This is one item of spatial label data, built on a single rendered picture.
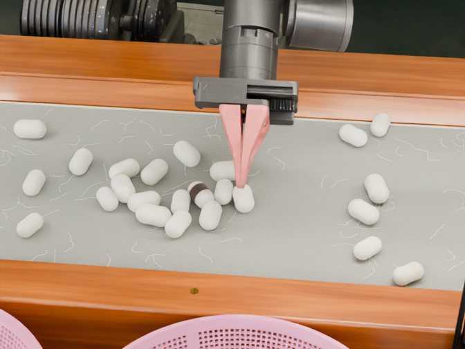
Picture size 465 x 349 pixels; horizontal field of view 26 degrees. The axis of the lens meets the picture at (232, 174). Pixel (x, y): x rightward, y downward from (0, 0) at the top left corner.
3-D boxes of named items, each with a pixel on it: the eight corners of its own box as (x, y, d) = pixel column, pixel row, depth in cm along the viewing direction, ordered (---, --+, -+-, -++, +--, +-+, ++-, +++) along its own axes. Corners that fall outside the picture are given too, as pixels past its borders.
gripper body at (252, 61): (297, 100, 96) (302, 26, 98) (191, 94, 96) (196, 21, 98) (297, 119, 102) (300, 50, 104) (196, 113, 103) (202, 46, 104)
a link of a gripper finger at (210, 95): (263, 181, 94) (270, 85, 96) (187, 176, 94) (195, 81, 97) (265, 196, 101) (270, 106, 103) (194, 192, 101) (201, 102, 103)
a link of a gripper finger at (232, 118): (289, 182, 94) (295, 86, 96) (213, 178, 94) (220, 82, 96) (289, 197, 100) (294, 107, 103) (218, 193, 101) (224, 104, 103)
